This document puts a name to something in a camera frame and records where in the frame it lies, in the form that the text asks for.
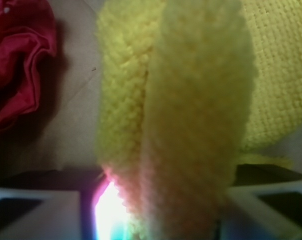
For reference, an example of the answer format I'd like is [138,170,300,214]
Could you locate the brown paper bag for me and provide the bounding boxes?
[0,0,302,187]

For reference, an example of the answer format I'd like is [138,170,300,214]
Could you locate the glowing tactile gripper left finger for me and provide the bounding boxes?
[0,169,128,240]

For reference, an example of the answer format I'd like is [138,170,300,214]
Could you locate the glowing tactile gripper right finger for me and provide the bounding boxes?
[219,164,302,240]

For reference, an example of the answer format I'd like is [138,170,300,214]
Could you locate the yellow knitted cloth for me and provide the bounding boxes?
[97,0,302,240]

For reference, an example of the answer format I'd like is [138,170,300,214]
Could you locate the red crumpled cloth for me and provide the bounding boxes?
[0,0,57,132]

